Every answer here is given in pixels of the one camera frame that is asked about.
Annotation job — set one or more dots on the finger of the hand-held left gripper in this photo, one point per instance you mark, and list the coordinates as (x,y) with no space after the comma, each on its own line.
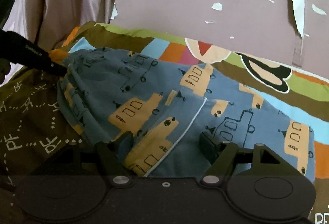
(57,68)

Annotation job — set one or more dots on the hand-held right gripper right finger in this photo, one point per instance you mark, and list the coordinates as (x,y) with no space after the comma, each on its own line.
(208,147)

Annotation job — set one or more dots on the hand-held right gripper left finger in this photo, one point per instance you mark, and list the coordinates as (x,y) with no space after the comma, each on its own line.
(127,141)

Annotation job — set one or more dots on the blue car print pants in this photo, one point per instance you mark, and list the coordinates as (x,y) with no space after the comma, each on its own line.
(159,100)

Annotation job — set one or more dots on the brown printed blanket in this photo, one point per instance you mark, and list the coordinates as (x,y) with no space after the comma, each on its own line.
(33,116)

